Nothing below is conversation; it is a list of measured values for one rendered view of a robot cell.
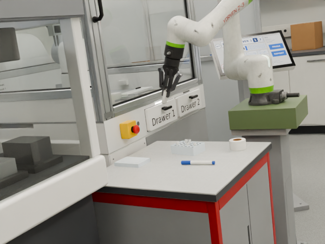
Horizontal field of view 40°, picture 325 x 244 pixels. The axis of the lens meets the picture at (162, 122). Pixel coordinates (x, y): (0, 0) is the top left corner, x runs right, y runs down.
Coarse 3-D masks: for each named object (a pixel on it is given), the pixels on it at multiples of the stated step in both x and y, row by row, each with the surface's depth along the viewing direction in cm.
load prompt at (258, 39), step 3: (258, 36) 310; (261, 36) 310; (243, 39) 308; (246, 39) 308; (249, 39) 308; (252, 39) 308; (255, 39) 308; (258, 39) 308; (261, 39) 309; (222, 42) 306; (243, 42) 307; (246, 42) 307; (249, 42) 307; (252, 42) 307; (255, 42) 307; (258, 42) 307; (222, 45) 305
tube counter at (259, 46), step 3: (249, 45) 306; (252, 45) 306; (255, 45) 306; (258, 45) 306; (261, 45) 306; (264, 45) 306; (246, 48) 304; (249, 48) 304; (252, 48) 304; (255, 48) 304; (258, 48) 304; (261, 48) 305
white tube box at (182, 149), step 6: (174, 144) 198; (180, 144) 197; (192, 144) 195; (198, 144) 193; (204, 144) 194; (174, 150) 196; (180, 150) 193; (186, 150) 191; (192, 150) 189; (198, 150) 191; (204, 150) 194
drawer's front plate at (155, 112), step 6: (168, 102) 236; (174, 102) 241; (150, 108) 220; (156, 108) 225; (174, 108) 241; (150, 114) 220; (156, 114) 225; (162, 114) 230; (168, 114) 236; (174, 114) 241; (150, 120) 220; (156, 120) 225; (168, 120) 236; (150, 126) 220; (156, 126) 225
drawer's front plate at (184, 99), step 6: (198, 90) 267; (180, 96) 248; (186, 96) 253; (198, 96) 267; (180, 102) 247; (186, 102) 253; (192, 102) 260; (180, 108) 247; (186, 108) 253; (192, 108) 260; (180, 114) 247
